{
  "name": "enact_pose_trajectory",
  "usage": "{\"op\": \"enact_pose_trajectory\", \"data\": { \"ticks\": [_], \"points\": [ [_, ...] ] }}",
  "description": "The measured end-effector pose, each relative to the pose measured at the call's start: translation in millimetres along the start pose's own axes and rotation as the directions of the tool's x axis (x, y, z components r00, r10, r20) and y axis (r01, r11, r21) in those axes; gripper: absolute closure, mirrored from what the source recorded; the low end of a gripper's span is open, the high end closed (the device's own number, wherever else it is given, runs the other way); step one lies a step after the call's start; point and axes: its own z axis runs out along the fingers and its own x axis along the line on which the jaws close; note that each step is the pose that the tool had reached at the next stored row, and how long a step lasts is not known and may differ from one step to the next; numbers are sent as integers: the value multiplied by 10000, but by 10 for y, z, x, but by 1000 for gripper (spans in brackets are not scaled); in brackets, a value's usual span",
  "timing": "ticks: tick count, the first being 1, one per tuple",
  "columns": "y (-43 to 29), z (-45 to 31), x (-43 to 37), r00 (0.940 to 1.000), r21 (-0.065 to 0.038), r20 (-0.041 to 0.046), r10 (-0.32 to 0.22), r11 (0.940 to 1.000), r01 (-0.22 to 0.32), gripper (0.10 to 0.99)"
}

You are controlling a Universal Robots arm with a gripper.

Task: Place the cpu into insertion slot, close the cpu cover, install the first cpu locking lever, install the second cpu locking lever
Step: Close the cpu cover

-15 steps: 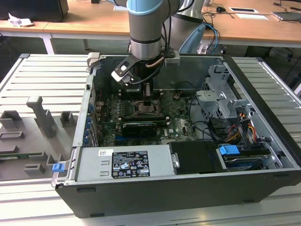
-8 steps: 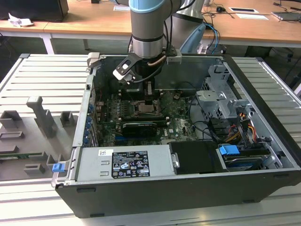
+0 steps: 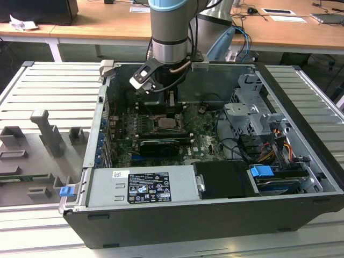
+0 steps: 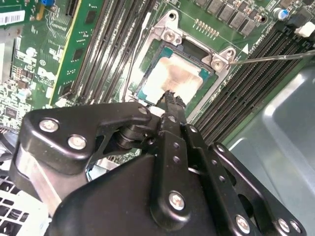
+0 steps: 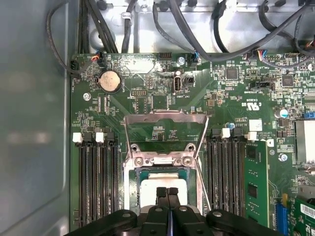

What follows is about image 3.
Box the CPU silver lid green board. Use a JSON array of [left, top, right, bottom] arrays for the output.
[[157, 117, 174, 129]]

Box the metal socket cover frame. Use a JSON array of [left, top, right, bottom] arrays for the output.
[[171, 112, 188, 132]]

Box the CPU socket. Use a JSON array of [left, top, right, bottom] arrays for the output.
[[150, 114, 189, 135]]

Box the blue expansion slot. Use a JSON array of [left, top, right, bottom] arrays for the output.
[[131, 156, 151, 165]]

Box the green motherboard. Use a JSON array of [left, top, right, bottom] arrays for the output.
[[107, 102, 229, 167]]

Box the black graphics card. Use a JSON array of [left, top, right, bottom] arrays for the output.
[[139, 138, 180, 157]]

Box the long wooden desk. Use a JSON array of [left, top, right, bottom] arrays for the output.
[[50, 0, 344, 56]]

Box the silver metal drive cage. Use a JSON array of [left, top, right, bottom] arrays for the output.
[[223, 73, 290, 137]]

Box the black plastic shroud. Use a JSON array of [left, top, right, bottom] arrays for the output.
[[192, 160, 260, 200]]

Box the silver power supply with label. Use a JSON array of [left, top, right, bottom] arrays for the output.
[[86, 164, 201, 208]]

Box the large white paper sheet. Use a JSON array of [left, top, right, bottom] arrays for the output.
[[269, 15, 307, 24]]

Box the hard disk in blue carrier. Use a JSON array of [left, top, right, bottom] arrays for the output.
[[249, 165, 309, 196]]

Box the black monitor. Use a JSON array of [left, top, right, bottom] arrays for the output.
[[0, 0, 79, 26]]

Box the short wooden desk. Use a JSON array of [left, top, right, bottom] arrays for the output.
[[0, 23, 59, 62]]

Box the crumpled white paper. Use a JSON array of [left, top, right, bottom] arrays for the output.
[[9, 15, 39, 32]]

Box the grey parts rack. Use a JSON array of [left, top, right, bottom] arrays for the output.
[[0, 109, 91, 208]]

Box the blue plastic latch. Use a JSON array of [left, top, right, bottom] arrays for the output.
[[60, 186, 75, 199]]

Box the black open PC case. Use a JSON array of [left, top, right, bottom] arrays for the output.
[[62, 59, 344, 249]]

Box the grey laptop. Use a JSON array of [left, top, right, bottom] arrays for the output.
[[310, 12, 344, 26]]

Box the green RAM stick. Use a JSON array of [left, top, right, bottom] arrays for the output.
[[0, 175, 37, 181]]

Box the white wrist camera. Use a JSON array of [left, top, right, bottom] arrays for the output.
[[128, 60, 157, 95]]

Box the grey camera bracket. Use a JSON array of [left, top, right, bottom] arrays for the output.
[[190, 50, 210, 72]]

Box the grey case handle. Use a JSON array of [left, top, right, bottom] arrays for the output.
[[98, 59, 117, 79]]

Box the yellow red power wire bundle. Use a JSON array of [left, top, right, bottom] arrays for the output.
[[256, 128, 294, 164]]

